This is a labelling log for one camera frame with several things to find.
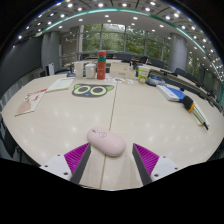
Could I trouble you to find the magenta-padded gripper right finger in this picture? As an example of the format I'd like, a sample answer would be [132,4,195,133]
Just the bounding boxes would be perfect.
[131,142,181,187]

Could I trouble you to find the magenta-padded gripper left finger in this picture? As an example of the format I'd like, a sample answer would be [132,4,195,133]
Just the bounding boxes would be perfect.
[39,142,92,186]

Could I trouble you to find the pink computer mouse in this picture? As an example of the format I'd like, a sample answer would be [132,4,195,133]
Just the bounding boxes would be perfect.
[86,126,127,158]

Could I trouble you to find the dark cat-face mouse pad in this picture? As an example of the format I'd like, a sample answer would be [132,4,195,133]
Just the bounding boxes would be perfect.
[71,83,115,98]

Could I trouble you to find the white paper sheet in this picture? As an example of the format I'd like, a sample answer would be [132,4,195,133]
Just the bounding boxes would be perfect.
[193,102,210,128]

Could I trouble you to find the red and white booklet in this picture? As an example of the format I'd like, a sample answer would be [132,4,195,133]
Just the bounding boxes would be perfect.
[14,87,48,117]

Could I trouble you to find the blue and white book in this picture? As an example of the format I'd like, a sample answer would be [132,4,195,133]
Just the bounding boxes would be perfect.
[155,84,186,102]

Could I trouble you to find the white paper booklet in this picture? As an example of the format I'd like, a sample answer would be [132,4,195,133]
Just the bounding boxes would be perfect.
[45,77,75,93]

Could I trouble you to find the dark gooseneck microphone base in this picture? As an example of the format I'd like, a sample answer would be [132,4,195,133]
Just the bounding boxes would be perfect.
[146,75,167,87]

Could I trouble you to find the curved conference table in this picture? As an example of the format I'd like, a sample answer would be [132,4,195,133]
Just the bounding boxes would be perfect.
[71,58,224,112]

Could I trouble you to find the black gooseneck desk microphone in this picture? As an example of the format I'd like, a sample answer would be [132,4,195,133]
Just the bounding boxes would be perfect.
[66,64,77,78]

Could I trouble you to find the green-printed paper drink cup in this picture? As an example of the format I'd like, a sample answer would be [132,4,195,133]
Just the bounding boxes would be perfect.
[137,65,150,85]

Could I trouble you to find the white floor cabinet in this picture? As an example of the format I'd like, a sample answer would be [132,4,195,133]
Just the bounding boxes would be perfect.
[45,62,55,77]

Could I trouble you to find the dark office chairs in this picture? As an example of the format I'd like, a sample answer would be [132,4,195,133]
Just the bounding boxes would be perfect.
[79,52,216,101]

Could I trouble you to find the white paper cup stack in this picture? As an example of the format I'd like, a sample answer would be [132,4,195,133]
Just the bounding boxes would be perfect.
[73,61,84,80]

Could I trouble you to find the colourful sticker sheet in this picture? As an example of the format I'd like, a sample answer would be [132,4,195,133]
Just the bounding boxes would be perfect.
[104,76,134,86]

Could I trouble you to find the white lidded ceramic mug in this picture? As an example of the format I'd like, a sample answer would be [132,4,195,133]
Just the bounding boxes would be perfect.
[84,63,97,80]

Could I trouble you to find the cream cardboard box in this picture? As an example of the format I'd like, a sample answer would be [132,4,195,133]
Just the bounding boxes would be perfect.
[109,61,138,80]

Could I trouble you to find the red bottle with green band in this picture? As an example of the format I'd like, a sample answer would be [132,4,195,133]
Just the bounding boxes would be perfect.
[96,50,108,81]

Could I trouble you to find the ceiling lights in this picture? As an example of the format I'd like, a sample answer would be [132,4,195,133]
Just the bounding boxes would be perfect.
[13,0,221,88]

